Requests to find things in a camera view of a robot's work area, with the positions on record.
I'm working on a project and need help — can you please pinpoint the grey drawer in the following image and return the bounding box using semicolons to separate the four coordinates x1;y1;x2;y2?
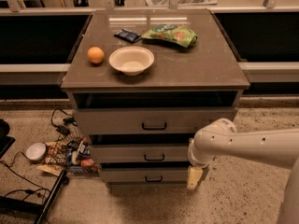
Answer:
98;167;209;184
89;144;188;163
74;107;237;136

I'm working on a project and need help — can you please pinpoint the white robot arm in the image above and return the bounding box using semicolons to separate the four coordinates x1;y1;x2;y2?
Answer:
188;119;299;224

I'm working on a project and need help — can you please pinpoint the grey bottom drawer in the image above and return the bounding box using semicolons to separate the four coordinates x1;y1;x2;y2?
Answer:
98;167;209;184

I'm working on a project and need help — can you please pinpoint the grey drawer cabinet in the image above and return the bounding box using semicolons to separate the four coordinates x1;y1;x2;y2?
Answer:
62;8;249;174

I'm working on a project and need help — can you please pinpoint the grey top drawer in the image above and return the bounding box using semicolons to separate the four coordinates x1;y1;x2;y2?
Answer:
74;107;237;136

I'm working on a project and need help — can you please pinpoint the pile of snack packages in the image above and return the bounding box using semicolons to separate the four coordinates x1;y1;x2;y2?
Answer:
36;137;98;175

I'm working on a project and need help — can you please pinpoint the white paper bowl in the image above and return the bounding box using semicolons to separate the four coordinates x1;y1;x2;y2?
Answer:
109;46;154;76

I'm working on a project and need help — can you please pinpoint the green chip bag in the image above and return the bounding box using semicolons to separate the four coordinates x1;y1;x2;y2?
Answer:
141;24;197;48

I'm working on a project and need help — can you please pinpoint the dark blue snack packet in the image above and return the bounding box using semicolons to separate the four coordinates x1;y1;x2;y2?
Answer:
114;29;141;44

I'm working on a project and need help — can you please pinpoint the orange fruit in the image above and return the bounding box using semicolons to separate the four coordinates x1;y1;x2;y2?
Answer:
87;47;105;63

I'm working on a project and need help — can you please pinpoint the black power adapter with cable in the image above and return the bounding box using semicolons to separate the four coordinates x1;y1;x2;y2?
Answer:
50;109;78;136

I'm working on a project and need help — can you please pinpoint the black floor cable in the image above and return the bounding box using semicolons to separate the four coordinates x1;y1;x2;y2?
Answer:
0;150;51;201

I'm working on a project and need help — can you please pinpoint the black stand frame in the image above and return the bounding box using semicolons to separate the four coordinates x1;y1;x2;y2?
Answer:
0;170;68;224

